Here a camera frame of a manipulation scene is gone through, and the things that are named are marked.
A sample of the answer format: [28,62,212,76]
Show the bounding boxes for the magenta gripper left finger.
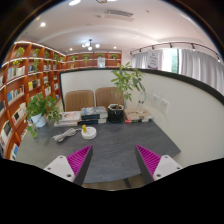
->
[44,145,93,186]

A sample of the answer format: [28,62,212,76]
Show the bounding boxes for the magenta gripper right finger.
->
[135,145,182,184]

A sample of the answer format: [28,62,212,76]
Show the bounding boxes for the white round charger base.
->
[81,127,97,140]

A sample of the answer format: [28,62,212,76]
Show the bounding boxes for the small yellow device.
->
[82,125,87,133]

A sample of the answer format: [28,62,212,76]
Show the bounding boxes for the left book stack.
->
[61,111,81,122]

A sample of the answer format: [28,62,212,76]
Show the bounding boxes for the book stack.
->
[124,109,153,123]
[79,106,108,125]
[61,111,81,122]

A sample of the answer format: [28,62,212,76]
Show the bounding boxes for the middle book stack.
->
[79,106,108,125]

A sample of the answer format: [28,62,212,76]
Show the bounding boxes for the right book stack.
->
[124,109,153,123]

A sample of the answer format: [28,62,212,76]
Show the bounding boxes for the left tan chair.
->
[64,90,95,112]

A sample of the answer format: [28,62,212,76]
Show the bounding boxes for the tan chair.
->
[95,87,124,108]
[64,90,95,112]

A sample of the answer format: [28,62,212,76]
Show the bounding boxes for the potted plant white pot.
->
[25,93,62,138]

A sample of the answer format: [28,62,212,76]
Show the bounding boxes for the clear plastic bottle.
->
[137,92,146,113]

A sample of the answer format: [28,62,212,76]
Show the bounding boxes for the right tan chair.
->
[95,87,124,108]

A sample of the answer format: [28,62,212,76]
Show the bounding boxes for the tall plant black pot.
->
[108,62,145,123]

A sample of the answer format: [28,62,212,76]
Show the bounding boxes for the orange wooden bookshelf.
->
[0,41,122,159]

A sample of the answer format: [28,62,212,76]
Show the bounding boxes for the white curtains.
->
[132,48,224,95]

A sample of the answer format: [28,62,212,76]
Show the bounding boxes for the ceiling chandelier lamp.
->
[82,40,100,51]

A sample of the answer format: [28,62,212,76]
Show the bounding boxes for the ceiling air vent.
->
[105,9,133,18]

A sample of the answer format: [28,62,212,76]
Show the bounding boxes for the white coiled cable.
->
[52,127,82,144]

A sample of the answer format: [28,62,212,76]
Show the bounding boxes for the white wall socket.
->
[159,99,169,114]

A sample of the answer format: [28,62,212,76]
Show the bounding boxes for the black track light rail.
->
[130,41,224,62]

